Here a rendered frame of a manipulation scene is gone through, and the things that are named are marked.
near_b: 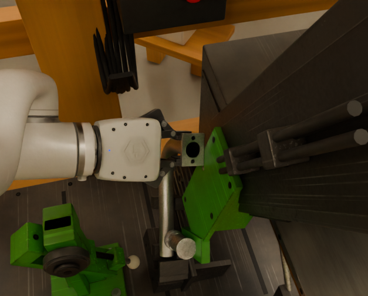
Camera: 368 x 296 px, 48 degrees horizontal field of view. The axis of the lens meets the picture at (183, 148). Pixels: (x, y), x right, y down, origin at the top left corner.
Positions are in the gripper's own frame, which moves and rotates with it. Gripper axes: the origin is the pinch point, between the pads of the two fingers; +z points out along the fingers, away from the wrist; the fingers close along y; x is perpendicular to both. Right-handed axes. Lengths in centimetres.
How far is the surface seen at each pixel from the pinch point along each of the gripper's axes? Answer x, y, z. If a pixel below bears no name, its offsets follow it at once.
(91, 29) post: 15.2, 20.3, -12.7
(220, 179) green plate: -9.2, -3.7, 2.2
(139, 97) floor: 170, 7, 49
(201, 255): -3.0, -18.3, 2.7
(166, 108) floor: 158, 1, 61
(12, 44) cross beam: 30.7, 17.9, -25.5
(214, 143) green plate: -6.6, 1.5, 2.3
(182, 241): -0.3, -16.4, 0.4
